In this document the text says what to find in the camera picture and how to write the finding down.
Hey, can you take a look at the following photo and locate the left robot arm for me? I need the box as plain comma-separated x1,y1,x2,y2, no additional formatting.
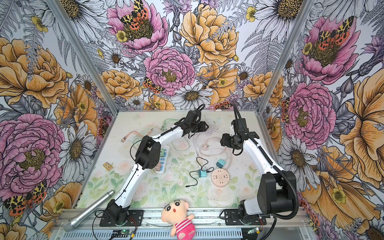
104,104,209,226

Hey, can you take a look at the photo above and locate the round pink socket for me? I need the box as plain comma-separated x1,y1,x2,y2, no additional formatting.
211,168,230,188

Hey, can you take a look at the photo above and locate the pink plug adapter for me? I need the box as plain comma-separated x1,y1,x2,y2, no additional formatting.
155,163,162,172

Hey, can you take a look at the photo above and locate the small yellow tag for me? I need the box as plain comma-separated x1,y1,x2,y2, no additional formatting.
103,162,114,172

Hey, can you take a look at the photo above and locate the black thin cable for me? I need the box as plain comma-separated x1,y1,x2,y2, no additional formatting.
185,155,215,189

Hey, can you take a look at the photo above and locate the silver microphone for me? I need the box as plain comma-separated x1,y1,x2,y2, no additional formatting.
63,190,115,232

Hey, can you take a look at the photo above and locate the green charging cable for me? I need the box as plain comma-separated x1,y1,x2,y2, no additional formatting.
160,118,181,131

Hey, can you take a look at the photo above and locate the pink socket cord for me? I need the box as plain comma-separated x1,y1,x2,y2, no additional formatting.
193,136,233,172

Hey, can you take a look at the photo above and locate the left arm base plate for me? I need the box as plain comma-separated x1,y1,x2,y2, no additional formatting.
99,210,144,227

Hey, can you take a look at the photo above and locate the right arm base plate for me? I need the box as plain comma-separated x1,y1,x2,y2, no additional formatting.
223,209,267,226

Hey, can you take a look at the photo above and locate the white blue power strip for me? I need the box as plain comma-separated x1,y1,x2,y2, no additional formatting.
154,146,170,175

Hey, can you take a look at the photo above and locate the teal adapter with black cable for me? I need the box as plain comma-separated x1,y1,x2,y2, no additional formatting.
198,169,208,178

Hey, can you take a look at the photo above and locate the teal adapter with white cable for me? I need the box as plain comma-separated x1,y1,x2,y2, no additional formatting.
216,159,226,169

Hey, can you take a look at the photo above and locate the pink charging cable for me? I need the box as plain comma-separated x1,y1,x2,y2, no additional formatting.
120,128,154,143

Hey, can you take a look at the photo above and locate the green plug adapter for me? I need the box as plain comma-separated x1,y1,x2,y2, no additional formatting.
160,149,167,158

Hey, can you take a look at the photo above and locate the white coiled cable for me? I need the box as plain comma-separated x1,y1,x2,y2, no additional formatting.
206,119,218,136

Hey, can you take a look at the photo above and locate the plush doll pink dress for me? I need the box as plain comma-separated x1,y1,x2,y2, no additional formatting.
161,200,196,240

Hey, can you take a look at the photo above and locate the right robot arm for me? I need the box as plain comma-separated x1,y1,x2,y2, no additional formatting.
221,118,299,221

